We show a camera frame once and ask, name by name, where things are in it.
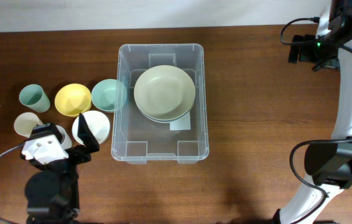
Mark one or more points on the white label in container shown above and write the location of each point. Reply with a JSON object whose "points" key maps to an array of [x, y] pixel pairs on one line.
{"points": [[182, 124]]}

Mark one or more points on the white bowl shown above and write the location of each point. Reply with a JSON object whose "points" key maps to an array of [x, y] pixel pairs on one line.
{"points": [[98, 124]]}

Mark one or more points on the clear plastic storage container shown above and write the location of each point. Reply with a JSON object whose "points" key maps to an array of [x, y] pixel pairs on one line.
{"points": [[138, 139]]}

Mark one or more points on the yellow bowl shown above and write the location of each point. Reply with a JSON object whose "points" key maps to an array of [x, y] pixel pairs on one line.
{"points": [[73, 99]]}

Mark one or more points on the white cup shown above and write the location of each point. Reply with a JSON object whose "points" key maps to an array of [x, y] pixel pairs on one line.
{"points": [[25, 123]]}

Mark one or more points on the green bowl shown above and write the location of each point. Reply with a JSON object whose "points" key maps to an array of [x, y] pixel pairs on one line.
{"points": [[109, 95]]}

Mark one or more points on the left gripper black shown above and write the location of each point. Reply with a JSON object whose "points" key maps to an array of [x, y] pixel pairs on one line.
{"points": [[83, 155]]}

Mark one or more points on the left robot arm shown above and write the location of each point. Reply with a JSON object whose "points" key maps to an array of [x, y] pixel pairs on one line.
{"points": [[52, 193]]}

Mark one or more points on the grey translucent cup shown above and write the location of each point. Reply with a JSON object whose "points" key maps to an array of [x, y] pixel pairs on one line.
{"points": [[65, 138]]}

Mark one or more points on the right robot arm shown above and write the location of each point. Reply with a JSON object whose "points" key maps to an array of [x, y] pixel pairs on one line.
{"points": [[328, 163]]}

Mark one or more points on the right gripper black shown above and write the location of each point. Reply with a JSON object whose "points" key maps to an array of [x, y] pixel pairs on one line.
{"points": [[305, 55]]}

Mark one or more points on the green cup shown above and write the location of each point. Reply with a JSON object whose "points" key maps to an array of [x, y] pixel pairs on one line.
{"points": [[34, 97]]}

